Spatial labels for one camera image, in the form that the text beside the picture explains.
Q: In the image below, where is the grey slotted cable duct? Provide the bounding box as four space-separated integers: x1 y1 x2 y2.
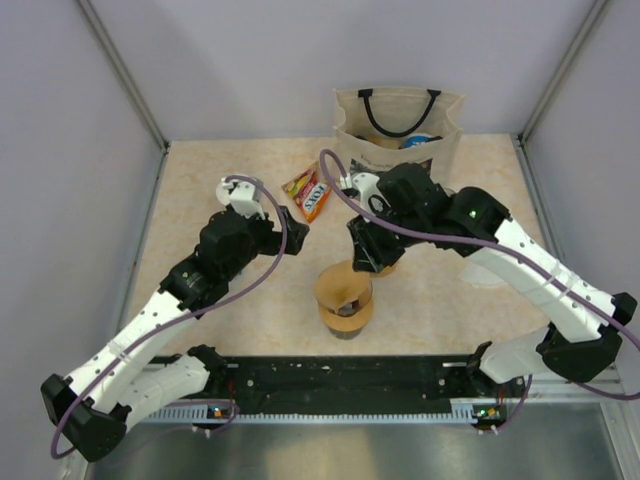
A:
143 398 508 428

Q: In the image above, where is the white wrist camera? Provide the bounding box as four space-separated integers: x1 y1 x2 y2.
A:
219 179 267 221
340 172 390 215

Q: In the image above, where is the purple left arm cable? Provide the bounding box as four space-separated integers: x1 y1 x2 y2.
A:
49 174 287 460

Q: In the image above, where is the brown paper coffee filter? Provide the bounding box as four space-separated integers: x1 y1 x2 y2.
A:
313 260 372 317

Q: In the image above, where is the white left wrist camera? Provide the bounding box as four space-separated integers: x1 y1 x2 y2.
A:
219 179 267 221

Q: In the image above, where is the beige floral tote bag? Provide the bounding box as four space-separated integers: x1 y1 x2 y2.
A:
333 87 466 184

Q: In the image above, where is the orange Fox's candy bag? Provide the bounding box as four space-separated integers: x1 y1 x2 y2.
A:
281 161 331 223

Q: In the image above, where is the white paper sheet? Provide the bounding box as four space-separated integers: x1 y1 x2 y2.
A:
459 263 505 288

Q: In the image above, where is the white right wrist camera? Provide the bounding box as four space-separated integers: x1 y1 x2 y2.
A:
340 172 390 215

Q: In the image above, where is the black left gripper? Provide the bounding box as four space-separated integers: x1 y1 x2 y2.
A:
223 206 308 280

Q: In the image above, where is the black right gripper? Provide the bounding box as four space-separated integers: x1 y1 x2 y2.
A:
347 203 428 275

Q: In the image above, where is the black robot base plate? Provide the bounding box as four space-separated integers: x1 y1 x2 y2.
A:
189 355 524 413

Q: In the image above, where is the large wooden dripper ring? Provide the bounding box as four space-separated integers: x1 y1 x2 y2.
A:
319 294 375 332

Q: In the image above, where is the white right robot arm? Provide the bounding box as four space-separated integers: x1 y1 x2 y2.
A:
340 163 637 396

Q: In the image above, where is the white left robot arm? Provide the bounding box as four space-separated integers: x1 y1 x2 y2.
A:
40 206 310 462

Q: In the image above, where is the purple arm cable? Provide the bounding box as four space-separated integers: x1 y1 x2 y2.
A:
49 174 287 460
319 148 640 434

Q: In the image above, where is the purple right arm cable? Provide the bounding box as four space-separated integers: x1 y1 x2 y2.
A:
319 148 640 434

